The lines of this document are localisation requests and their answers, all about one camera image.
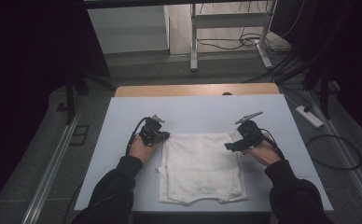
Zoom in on black stand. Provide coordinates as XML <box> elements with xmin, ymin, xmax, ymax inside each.
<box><xmin>64</xmin><ymin>69</ymin><xmax>117</xmax><ymax>126</ymax></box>
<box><xmin>275</xmin><ymin>60</ymin><xmax>341</xmax><ymax>121</ymax></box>

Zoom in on pale blue table mat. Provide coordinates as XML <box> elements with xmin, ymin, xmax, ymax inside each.
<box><xmin>74</xmin><ymin>93</ymin><xmax>335</xmax><ymax>213</ymax></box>

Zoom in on wooden table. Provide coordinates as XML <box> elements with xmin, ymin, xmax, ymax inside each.
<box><xmin>113</xmin><ymin>81</ymin><xmax>282</xmax><ymax>98</ymax></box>

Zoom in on right hand-held gripper black cable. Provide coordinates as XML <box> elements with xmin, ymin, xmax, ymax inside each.
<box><xmin>258</xmin><ymin>127</ymin><xmax>362</xmax><ymax>172</ymax></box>

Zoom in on grey cabinet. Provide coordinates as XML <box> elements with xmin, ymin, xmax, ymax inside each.
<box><xmin>86</xmin><ymin>5</ymin><xmax>172</xmax><ymax>55</ymax></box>

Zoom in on white power strip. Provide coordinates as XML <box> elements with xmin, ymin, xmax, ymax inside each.
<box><xmin>295</xmin><ymin>105</ymin><xmax>325</xmax><ymax>129</ymax></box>

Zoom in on person's right hand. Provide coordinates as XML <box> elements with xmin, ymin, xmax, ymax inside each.
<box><xmin>244</xmin><ymin>133</ymin><xmax>284</xmax><ymax>168</ymax></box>

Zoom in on black cable bundle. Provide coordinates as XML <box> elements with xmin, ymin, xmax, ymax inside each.
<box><xmin>196</xmin><ymin>29</ymin><xmax>293</xmax><ymax>56</ymax></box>

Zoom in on white baby romper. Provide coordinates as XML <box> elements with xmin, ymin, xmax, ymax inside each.
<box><xmin>155</xmin><ymin>132</ymin><xmax>249</xmax><ymax>206</ymax></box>

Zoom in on person's left hand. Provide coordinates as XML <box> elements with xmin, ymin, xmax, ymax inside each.
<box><xmin>128</xmin><ymin>134</ymin><xmax>159</xmax><ymax>165</ymax></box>

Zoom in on white metal stand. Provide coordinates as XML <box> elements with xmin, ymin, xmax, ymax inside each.
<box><xmin>188</xmin><ymin>0</ymin><xmax>279</xmax><ymax>73</ymax></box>

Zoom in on hand-held gripper black cable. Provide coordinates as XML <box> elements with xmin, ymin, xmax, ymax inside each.
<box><xmin>63</xmin><ymin>116</ymin><xmax>149</xmax><ymax>224</ymax></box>
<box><xmin>258</xmin><ymin>127</ymin><xmax>362</xmax><ymax>172</ymax></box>

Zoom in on dark floor socket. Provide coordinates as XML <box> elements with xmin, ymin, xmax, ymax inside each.
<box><xmin>69</xmin><ymin>124</ymin><xmax>91</xmax><ymax>147</ymax></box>

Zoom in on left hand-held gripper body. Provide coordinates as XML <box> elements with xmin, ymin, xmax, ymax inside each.
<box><xmin>138</xmin><ymin>114</ymin><xmax>166</xmax><ymax>147</ymax></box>

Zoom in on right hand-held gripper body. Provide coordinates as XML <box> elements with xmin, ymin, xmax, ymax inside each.
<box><xmin>234</xmin><ymin>110</ymin><xmax>265</xmax><ymax>149</ymax></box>

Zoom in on left hand-held gripper black cable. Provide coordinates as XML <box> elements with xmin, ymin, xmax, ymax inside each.
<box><xmin>63</xmin><ymin>116</ymin><xmax>149</xmax><ymax>224</ymax></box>

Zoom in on aluminium rail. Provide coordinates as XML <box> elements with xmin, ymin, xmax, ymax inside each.
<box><xmin>21</xmin><ymin>110</ymin><xmax>82</xmax><ymax>224</ymax></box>
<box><xmin>304</xmin><ymin>89</ymin><xmax>362</xmax><ymax>222</ymax></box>

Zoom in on dark curtain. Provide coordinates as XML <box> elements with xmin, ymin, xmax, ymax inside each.
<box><xmin>0</xmin><ymin>0</ymin><xmax>112</xmax><ymax>203</ymax></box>
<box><xmin>270</xmin><ymin>0</ymin><xmax>362</xmax><ymax>146</ymax></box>

